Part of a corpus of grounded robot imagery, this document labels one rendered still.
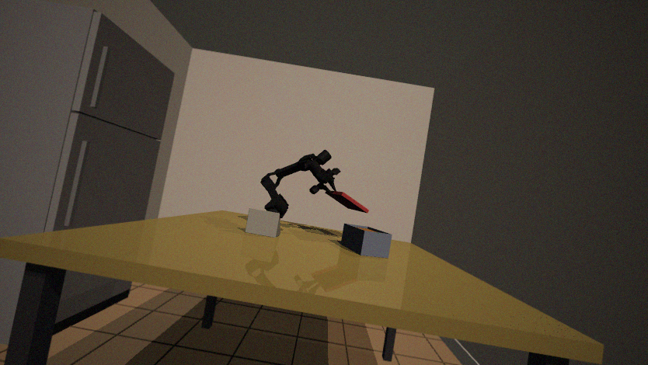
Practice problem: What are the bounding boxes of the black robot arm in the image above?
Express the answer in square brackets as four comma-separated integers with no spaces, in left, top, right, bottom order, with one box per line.
[260,150,333,219]

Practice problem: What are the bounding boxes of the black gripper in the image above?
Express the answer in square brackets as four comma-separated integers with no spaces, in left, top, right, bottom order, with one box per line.
[309,167,340,195]

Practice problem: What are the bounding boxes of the red rectangular lid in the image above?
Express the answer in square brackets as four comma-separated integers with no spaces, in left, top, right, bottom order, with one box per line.
[326,191,369,213]

